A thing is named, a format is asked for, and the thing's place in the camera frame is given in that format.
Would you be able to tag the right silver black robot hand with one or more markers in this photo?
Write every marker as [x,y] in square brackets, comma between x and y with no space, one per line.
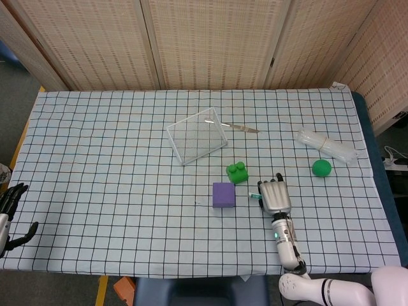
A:
[276,197]

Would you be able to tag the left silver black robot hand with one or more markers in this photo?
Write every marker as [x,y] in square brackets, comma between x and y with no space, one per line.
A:
[8,201]

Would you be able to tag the teal pen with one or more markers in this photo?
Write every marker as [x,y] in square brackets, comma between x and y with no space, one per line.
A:
[255,195]

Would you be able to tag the purple cube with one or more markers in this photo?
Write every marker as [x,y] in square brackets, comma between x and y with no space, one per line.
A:
[223,195]

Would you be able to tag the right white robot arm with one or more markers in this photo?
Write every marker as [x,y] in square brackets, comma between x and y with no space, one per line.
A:
[287,242]

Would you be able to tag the green toy building brick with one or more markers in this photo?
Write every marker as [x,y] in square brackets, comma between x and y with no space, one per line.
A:
[237,173]

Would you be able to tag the green ball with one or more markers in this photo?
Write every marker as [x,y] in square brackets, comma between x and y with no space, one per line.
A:
[322,168]

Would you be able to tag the tan rubber band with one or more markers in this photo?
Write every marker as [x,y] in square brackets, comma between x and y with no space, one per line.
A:
[322,143]

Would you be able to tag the bundle of clear sticks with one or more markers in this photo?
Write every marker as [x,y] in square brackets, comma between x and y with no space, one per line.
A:
[338,151]

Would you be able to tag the metal scalpel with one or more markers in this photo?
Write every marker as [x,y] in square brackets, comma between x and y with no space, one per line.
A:
[242,128]

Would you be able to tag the blue checkered tablecloth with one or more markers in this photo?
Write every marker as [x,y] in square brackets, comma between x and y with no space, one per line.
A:
[111,191]

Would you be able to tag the clear plastic box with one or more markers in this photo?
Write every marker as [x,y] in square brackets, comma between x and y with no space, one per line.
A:
[178,140]

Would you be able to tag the white power strip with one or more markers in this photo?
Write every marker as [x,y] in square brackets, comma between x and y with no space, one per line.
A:
[393,161]

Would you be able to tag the dark blue chair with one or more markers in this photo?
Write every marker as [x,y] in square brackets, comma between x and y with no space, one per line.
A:
[197,291]

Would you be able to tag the orange box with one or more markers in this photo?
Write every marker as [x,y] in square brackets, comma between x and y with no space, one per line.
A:
[123,287]

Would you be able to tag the wooden folding screen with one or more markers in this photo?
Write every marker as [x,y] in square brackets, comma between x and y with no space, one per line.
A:
[207,41]

